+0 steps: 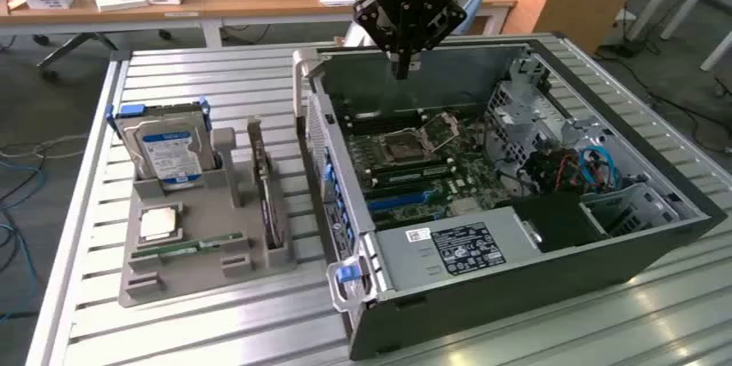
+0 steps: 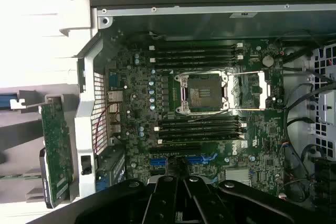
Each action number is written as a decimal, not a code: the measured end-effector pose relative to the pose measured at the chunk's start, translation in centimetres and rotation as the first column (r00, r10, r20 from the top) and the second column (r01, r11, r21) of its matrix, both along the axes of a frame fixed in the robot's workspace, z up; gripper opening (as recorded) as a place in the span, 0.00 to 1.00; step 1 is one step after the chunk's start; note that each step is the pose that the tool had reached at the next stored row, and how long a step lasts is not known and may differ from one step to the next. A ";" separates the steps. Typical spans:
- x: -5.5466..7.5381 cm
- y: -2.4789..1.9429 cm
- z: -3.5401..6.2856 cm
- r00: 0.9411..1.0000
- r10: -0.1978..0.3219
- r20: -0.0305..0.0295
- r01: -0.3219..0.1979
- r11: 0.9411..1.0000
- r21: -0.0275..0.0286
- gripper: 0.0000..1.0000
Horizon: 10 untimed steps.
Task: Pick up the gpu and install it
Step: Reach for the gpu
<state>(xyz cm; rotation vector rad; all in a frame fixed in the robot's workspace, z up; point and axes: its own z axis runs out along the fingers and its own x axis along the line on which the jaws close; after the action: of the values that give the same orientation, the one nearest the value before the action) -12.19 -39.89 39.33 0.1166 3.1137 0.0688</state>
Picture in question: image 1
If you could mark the black graphics card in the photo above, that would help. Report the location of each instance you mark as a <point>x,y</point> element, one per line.
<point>268,203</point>

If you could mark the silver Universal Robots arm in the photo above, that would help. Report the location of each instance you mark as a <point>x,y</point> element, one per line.
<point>475,6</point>

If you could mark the wooden cabinet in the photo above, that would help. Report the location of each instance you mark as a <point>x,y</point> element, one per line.
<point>583,6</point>

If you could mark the metal socket cover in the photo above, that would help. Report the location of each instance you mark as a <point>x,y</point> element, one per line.
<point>443,130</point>

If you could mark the CPU socket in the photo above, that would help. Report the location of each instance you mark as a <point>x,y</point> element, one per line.
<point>403,147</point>

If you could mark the silver metal disk bay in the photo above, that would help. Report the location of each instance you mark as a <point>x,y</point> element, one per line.
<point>630,211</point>
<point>515,147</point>

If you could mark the black power strip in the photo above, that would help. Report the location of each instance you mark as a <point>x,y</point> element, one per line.
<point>626,49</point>

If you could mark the green motherboard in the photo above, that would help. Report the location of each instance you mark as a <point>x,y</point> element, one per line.
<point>475,186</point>

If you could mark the blue expansion slot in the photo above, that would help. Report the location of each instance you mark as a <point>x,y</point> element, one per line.
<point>395,201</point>

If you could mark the hard disk in blue caddy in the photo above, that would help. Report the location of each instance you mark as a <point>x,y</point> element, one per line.
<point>166,156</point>

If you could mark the black plastic shroud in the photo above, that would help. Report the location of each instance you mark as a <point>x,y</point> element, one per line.
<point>560,220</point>

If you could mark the wooden desk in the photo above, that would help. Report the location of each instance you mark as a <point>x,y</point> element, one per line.
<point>80,14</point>

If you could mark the grey plastic parts rack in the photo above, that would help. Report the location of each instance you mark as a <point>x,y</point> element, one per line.
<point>206,216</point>

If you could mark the grey power supply unit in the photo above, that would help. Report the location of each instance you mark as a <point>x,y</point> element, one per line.
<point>412,263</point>

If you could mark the blue plastic case latch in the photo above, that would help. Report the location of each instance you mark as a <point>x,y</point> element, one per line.
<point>346,275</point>

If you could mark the silver CPU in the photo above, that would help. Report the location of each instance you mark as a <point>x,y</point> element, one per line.
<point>159,224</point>

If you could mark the green RAM stick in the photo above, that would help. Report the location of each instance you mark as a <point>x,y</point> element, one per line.
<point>183,247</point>

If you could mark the black open PC case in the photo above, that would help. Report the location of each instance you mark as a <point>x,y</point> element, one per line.
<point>515,297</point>

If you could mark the white switch box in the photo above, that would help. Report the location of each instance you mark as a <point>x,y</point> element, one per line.
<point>624,16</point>

